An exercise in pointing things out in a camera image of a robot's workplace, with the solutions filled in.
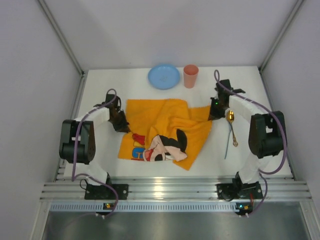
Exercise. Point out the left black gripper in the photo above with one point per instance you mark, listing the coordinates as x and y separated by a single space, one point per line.
120 122

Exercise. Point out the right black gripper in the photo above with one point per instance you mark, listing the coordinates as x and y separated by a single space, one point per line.
214 113

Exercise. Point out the gold metal spoon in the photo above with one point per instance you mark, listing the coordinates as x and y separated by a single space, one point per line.
230 117

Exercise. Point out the blue plastic fork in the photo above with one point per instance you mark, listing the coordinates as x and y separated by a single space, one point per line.
228 140

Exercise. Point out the orange Mickey Mouse placemat cloth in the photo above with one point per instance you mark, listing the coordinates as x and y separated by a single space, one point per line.
165 130

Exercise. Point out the pink plastic cup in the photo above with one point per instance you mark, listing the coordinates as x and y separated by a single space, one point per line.
190 74

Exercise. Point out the blue plastic plate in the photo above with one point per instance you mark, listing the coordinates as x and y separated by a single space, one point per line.
164 76

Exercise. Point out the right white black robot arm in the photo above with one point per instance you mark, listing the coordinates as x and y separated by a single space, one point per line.
267 140

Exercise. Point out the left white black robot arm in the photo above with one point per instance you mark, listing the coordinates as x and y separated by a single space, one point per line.
77 143

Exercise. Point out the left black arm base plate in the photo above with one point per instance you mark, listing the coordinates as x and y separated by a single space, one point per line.
100 192

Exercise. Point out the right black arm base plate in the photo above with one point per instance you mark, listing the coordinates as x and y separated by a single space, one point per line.
229 192

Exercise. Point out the aluminium mounting rail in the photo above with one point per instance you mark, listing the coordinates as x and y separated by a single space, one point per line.
179 188

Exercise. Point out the white slotted cable duct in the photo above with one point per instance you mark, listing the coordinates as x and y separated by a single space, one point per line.
148 207

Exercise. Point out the left aluminium frame post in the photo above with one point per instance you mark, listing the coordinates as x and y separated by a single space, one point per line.
60 35

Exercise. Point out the aluminium frame post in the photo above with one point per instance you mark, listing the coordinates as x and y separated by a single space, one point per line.
294 11
60 35

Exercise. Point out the right aluminium frame post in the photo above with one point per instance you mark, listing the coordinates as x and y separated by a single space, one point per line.
294 11

